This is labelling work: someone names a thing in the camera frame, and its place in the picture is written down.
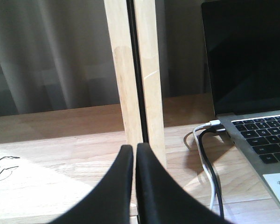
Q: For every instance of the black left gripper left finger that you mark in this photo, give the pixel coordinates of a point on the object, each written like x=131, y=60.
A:
x=109, y=201

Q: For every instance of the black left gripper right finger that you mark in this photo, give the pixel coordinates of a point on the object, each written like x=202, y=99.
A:
x=160, y=199

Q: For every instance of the light wooden shelf unit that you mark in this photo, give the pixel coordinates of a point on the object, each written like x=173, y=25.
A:
x=50, y=160

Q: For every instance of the grey curtain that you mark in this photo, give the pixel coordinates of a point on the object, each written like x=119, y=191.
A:
x=56, y=54

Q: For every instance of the silver laptop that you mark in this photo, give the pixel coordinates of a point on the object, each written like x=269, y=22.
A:
x=242, y=40

